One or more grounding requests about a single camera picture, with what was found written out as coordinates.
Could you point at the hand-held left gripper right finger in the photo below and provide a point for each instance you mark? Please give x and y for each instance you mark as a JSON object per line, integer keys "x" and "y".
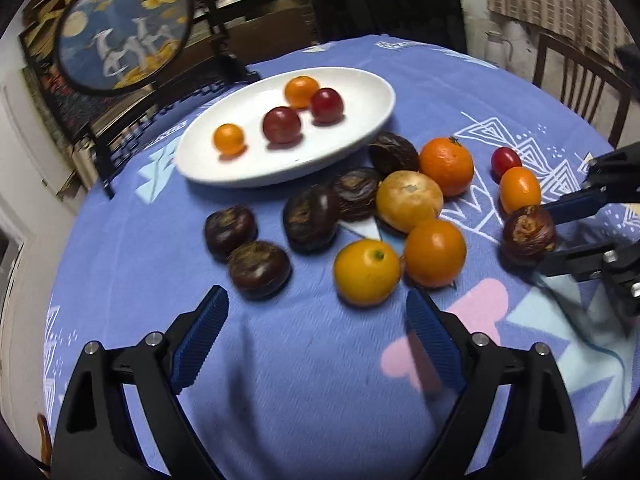
{"x": 430, "y": 340}

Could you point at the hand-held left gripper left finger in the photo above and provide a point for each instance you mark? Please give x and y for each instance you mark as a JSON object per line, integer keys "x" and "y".
{"x": 200, "y": 340}

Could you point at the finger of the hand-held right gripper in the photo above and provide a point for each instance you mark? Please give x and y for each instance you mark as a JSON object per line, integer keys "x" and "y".
{"x": 575, "y": 260}
{"x": 575, "y": 207}

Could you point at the dark brown water chestnut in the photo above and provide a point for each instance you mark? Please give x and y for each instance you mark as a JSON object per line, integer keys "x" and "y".
{"x": 393, "y": 152}
{"x": 527, "y": 235}
{"x": 260, "y": 270}
{"x": 356, "y": 194}
{"x": 310, "y": 219}
{"x": 230, "y": 232}

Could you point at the yellow-orange tangerine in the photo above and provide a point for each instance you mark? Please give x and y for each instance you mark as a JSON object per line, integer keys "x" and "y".
{"x": 366, "y": 272}

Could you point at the white oval plate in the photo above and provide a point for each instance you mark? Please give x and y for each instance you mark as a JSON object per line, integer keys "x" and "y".
{"x": 350, "y": 90}

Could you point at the orange cherry tomato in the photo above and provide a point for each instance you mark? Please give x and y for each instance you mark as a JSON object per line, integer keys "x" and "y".
{"x": 300, "y": 91}
{"x": 520, "y": 189}
{"x": 229, "y": 139}

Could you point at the small orange tangerine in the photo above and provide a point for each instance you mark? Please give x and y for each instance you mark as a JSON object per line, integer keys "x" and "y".
{"x": 434, "y": 253}
{"x": 446, "y": 166}

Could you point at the pale orange tangerine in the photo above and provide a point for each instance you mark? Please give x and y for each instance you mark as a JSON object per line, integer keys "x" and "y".
{"x": 409, "y": 200}

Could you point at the wooden chair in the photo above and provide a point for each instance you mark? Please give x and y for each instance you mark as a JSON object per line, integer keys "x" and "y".
{"x": 545, "y": 60}

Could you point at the dark red cherry tomato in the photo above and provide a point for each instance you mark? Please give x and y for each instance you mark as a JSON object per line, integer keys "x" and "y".
{"x": 281, "y": 125}

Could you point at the black chair back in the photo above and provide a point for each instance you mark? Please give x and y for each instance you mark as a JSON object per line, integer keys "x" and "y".
{"x": 390, "y": 15}

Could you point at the brown cardboard sheet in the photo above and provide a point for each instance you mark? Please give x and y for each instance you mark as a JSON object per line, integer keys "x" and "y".
{"x": 270, "y": 35}

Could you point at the round deer painting table screen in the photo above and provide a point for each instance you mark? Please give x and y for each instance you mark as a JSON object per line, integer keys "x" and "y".
{"x": 120, "y": 25}

